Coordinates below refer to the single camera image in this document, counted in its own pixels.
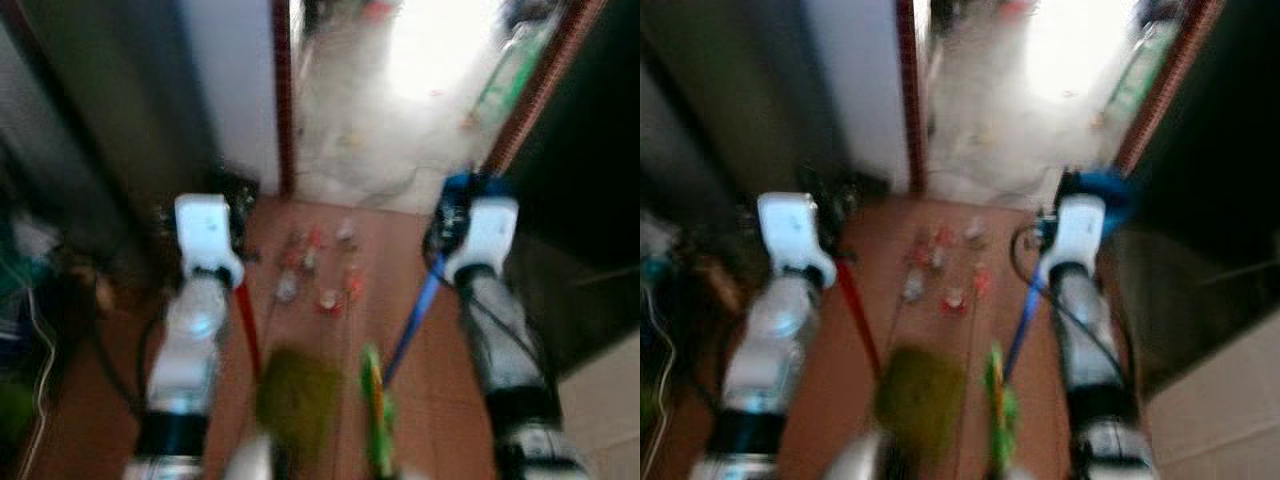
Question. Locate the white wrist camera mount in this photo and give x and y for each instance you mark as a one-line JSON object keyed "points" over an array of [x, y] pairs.
{"points": [[485, 235], [1075, 235], [208, 235], [792, 235]]}

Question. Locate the brown wooden door jamb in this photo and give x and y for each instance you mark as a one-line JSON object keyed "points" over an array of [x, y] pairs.
{"points": [[545, 85], [1170, 85], [283, 100], [908, 100]]}

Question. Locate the small litter piece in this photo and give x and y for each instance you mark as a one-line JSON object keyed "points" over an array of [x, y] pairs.
{"points": [[982, 282], [316, 237], [308, 261], [953, 300], [353, 281], [913, 288], [345, 232], [287, 288], [974, 232], [328, 299], [945, 237]]}

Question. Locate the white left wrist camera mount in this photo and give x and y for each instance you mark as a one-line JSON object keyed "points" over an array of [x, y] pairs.
{"points": [[792, 235], [208, 235]]}

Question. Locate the dark grey cabinet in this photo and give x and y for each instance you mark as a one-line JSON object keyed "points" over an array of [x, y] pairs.
{"points": [[110, 100], [740, 100]]}

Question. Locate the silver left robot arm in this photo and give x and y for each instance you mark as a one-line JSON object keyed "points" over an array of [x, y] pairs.
{"points": [[185, 370], [760, 370]]}

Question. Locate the black cabinet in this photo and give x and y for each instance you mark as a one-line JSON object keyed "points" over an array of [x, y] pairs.
{"points": [[590, 150], [1220, 150]]}

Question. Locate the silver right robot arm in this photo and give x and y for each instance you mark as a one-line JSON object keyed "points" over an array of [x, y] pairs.
{"points": [[510, 350], [1095, 350]]}

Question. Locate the green and white box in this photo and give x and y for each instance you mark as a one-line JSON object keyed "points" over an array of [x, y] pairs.
{"points": [[510, 75], [1142, 72]]}

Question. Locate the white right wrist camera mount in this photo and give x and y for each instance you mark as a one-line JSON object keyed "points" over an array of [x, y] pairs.
{"points": [[485, 235], [1075, 235]]}

